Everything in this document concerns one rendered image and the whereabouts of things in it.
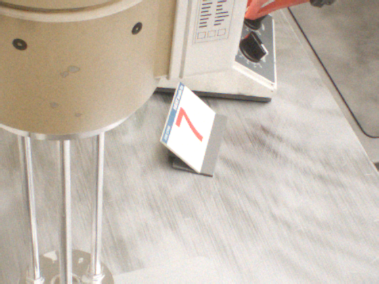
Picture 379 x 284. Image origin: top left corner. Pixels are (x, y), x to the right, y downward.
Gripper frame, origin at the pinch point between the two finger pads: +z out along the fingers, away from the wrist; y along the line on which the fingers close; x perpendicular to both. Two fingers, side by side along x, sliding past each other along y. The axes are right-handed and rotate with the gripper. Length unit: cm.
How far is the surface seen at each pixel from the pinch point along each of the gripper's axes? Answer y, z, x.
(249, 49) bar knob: 5.2, 1.0, -1.7
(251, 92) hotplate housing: 9.4, 3.7, -0.9
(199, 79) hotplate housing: 7.0, 5.6, -6.4
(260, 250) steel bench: 28.5, 4.8, -7.3
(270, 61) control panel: 6.1, 1.4, 1.6
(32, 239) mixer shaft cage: 32, -5, -39
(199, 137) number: 13.9, 7.1, -7.8
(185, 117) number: 11.9, 6.6, -9.6
